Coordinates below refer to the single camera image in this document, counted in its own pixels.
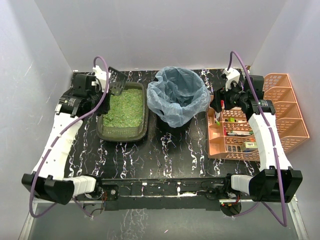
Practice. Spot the blue plastic bag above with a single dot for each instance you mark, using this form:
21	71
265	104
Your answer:
176	95

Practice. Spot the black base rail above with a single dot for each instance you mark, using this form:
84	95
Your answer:
209	193

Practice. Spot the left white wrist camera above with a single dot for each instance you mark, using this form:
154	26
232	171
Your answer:
102	76

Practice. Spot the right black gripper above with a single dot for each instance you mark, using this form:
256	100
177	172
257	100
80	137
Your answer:
217	100

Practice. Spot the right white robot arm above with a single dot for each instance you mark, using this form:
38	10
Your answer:
276	181

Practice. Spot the orange file rack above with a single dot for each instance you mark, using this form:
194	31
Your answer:
290	124

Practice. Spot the dark green litter box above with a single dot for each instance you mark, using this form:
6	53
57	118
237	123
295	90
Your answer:
126	134

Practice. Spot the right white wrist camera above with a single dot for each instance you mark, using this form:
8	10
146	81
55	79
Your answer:
231	77

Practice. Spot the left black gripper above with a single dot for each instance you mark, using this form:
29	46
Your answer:
104	99

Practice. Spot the black litter scoop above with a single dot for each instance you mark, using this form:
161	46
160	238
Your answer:
117	81

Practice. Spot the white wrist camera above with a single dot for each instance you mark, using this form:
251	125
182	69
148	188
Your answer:
231	77
102	76

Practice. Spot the green litter pellets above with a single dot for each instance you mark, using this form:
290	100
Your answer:
126	110

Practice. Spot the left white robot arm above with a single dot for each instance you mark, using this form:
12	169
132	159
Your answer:
47	180

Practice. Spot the orange desk organizer tray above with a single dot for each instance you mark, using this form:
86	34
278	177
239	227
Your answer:
227	132

